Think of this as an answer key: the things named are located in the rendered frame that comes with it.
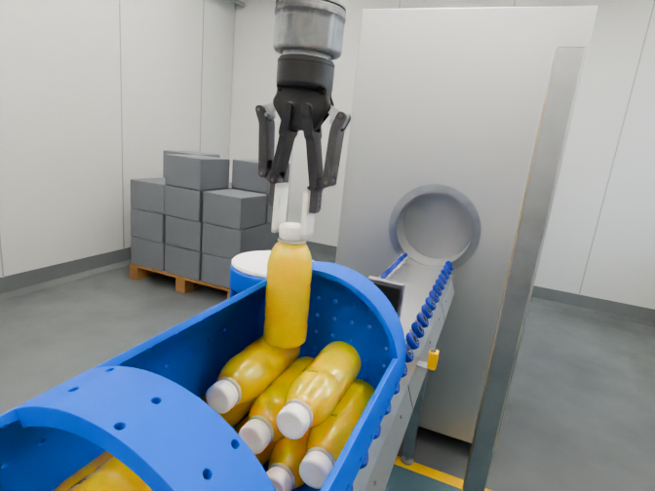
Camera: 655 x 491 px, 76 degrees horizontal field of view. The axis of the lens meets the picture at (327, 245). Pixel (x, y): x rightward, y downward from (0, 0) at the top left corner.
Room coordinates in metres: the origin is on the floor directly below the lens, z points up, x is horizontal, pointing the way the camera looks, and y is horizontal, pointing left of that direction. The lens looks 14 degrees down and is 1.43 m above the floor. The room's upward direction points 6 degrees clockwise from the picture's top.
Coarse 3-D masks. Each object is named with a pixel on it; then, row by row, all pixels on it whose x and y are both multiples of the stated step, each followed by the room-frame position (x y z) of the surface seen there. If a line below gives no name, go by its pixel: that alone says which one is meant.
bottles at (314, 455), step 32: (288, 384) 0.53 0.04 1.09; (352, 384) 0.57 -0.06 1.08; (224, 416) 0.51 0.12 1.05; (256, 416) 0.47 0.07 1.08; (352, 416) 0.50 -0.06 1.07; (256, 448) 0.45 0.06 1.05; (288, 448) 0.48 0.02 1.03; (320, 448) 0.44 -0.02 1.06; (288, 480) 0.44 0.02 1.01; (320, 480) 0.42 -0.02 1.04
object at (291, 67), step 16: (288, 64) 0.56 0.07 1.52; (304, 64) 0.55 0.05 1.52; (320, 64) 0.56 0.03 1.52; (288, 80) 0.56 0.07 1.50; (304, 80) 0.55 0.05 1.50; (320, 80) 0.56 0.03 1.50; (288, 96) 0.59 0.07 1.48; (304, 96) 0.58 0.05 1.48; (320, 96) 0.57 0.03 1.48; (320, 112) 0.57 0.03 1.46
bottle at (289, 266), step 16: (288, 240) 0.58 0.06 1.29; (304, 240) 0.59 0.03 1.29; (272, 256) 0.58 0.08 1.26; (288, 256) 0.56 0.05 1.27; (304, 256) 0.57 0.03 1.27; (272, 272) 0.57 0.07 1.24; (288, 272) 0.56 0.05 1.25; (304, 272) 0.57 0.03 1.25; (272, 288) 0.57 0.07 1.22; (288, 288) 0.56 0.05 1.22; (304, 288) 0.57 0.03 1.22; (272, 304) 0.57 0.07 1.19; (288, 304) 0.56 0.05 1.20; (304, 304) 0.57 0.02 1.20; (272, 320) 0.57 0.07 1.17; (288, 320) 0.56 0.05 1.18; (304, 320) 0.58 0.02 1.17; (272, 336) 0.56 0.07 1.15; (288, 336) 0.56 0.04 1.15; (304, 336) 0.58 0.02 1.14
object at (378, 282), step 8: (376, 280) 1.08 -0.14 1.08; (384, 280) 1.08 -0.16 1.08; (384, 288) 1.06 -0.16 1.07; (392, 288) 1.05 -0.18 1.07; (400, 288) 1.05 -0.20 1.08; (392, 296) 1.05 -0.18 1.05; (400, 296) 1.06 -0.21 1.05; (392, 304) 1.05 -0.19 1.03; (400, 304) 1.06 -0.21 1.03; (400, 312) 1.06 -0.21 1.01; (400, 320) 1.08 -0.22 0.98
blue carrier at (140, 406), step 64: (192, 320) 0.45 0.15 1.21; (256, 320) 0.72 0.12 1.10; (320, 320) 0.67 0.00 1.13; (384, 320) 0.58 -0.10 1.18; (64, 384) 0.30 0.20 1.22; (128, 384) 0.28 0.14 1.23; (192, 384) 0.55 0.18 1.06; (384, 384) 0.50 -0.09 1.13; (0, 448) 0.30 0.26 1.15; (64, 448) 0.37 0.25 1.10; (128, 448) 0.23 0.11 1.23; (192, 448) 0.24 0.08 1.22
